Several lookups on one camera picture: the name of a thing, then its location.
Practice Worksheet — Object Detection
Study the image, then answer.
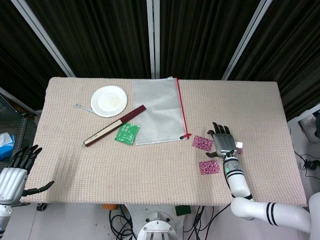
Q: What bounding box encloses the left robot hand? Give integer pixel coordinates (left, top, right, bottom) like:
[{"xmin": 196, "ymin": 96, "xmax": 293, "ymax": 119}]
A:
[{"xmin": 0, "ymin": 144, "xmax": 55, "ymax": 205}]

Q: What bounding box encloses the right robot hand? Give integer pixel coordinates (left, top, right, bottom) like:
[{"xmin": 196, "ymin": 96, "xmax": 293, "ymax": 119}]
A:
[{"xmin": 205, "ymin": 121, "xmax": 238, "ymax": 159}]

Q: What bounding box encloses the metal robot base column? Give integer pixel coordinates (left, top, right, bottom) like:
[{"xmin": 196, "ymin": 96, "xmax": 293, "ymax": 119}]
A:
[{"xmin": 124, "ymin": 203, "xmax": 194, "ymax": 240}]

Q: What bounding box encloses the blue tissue box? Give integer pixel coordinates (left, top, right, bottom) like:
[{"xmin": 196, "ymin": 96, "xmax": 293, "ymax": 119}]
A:
[{"xmin": 0, "ymin": 132, "xmax": 17, "ymax": 162}]

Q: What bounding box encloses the grey wicker chair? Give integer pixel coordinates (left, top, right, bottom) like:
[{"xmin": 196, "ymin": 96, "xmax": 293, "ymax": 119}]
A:
[{"xmin": 0, "ymin": 86, "xmax": 42, "ymax": 176}]

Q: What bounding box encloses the translucent pouch with red zipper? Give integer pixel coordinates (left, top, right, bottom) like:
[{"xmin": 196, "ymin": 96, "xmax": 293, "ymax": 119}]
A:
[{"xmin": 131, "ymin": 76, "xmax": 193, "ymax": 147}]

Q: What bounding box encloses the beige woven tablecloth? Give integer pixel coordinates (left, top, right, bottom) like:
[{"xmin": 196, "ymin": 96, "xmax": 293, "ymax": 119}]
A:
[{"xmin": 19, "ymin": 76, "xmax": 308, "ymax": 208}]

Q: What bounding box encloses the green block under table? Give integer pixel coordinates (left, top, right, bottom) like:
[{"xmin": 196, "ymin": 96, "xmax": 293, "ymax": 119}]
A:
[{"xmin": 174, "ymin": 205, "xmax": 192, "ymax": 217}]

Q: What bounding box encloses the white machine beside table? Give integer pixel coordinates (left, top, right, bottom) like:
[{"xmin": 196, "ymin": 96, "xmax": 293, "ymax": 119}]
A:
[{"xmin": 287, "ymin": 102, "xmax": 320, "ymax": 144}]

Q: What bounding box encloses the green sachet packet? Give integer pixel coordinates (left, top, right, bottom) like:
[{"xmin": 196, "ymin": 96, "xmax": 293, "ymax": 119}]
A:
[{"xmin": 114, "ymin": 122, "xmax": 141, "ymax": 146}]

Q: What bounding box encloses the small clear plastic spoon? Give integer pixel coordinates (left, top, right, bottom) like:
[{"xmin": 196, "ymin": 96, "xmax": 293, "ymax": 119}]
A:
[{"xmin": 75, "ymin": 103, "xmax": 95, "ymax": 114}]

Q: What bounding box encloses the dark curtain panel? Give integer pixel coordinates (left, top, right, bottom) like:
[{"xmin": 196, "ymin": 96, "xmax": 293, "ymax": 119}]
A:
[
  {"xmin": 228, "ymin": 0, "xmax": 320, "ymax": 122},
  {"xmin": 159, "ymin": 0, "xmax": 263, "ymax": 81},
  {"xmin": 0, "ymin": 0, "xmax": 69, "ymax": 111},
  {"xmin": 24, "ymin": 0, "xmax": 153, "ymax": 79}
]

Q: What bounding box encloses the dark red folded fan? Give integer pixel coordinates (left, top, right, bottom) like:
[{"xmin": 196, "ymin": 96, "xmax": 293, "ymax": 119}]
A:
[{"xmin": 83, "ymin": 104, "xmax": 148, "ymax": 147}]

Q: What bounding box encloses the white round plate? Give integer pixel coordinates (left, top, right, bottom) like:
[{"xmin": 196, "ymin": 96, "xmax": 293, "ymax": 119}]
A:
[{"xmin": 90, "ymin": 85, "xmax": 128, "ymax": 118}]

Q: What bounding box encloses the black cable bundle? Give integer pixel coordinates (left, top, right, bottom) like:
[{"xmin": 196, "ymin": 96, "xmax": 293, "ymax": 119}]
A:
[
  {"xmin": 183, "ymin": 204, "xmax": 232, "ymax": 240},
  {"xmin": 108, "ymin": 204, "xmax": 138, "ymax": 240}
]

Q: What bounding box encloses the black floor cable with plug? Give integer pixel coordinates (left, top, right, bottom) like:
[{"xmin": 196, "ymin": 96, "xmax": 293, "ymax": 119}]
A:
[{"xmin": 291, "ymin": 129, "xmax": 320, "ymax": 180}]

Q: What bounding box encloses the aluminium partition post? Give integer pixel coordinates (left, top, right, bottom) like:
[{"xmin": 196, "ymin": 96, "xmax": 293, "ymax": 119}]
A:
[
  {"xmin": 11, "ymin": 0, "xmax": 76, "ymax": 78},
  {"xmin": 221, "ymin": 0, "xmax": 270, "ymax": 81},
  {"xmin": 146, "ymin": 0, "xmax": 161, "ymax": 80}
]

